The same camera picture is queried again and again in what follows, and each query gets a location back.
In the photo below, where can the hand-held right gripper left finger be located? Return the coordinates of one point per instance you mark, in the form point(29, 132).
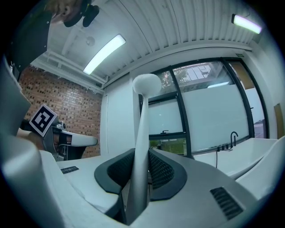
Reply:
point(111, 173)

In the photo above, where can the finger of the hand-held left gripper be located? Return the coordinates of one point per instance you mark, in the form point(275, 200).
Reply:
point(84, 139)

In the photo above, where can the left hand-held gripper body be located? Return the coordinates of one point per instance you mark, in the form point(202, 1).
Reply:
point(43, 120)

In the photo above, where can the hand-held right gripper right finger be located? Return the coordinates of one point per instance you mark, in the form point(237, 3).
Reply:
point(178, 200)

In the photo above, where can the person's left forearm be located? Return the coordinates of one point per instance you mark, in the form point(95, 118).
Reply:
point(22, 133)

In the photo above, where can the black bathtub faucet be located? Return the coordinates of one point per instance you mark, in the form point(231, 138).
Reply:
point(231, 140)

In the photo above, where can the person's black clothing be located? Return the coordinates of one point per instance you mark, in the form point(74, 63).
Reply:
point(31, 40)

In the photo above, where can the long ceiling light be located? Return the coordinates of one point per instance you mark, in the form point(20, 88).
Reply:
point(246, 23)
point(104, 54)

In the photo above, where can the white bathtub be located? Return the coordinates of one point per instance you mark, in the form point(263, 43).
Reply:
point(256, 151)

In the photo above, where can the white smoke detector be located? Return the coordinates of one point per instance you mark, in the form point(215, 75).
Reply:
point(90, 40)

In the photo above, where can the person's face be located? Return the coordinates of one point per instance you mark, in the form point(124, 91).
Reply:
point(60, 9)

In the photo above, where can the wooden board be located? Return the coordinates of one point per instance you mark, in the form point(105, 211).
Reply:
point(279, 121)

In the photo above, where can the green exit sign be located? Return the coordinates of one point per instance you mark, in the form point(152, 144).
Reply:
point(240, 55)

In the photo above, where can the black window frame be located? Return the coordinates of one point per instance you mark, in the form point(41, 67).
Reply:
point(184, 115)

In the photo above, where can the black head-worn camera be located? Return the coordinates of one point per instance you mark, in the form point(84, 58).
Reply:
point(89, 15)

